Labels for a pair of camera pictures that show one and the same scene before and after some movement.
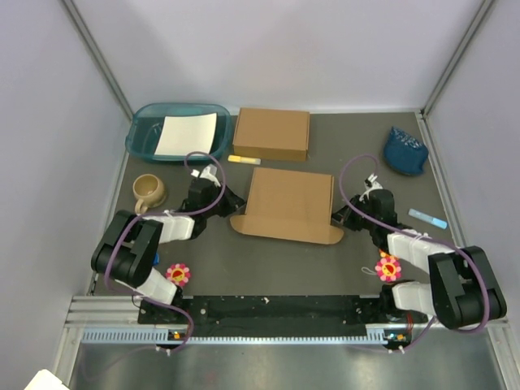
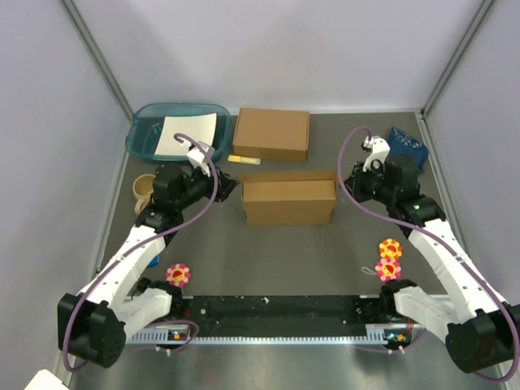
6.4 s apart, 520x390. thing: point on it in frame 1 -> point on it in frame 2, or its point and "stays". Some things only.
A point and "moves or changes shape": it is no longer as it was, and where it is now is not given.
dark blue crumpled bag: x=404 y=153 stays
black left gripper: x=233 y=202 -> x=225 y=186
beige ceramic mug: x=149 y=192 stays
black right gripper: x=345 y=215 -> x=351 y=184
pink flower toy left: x=178 y=274 stays
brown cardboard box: x=290 y=205 moves or changes shape
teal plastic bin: x=145 y=128 stays
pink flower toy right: x=388 y=269 stays
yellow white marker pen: x=244 y=159 stays
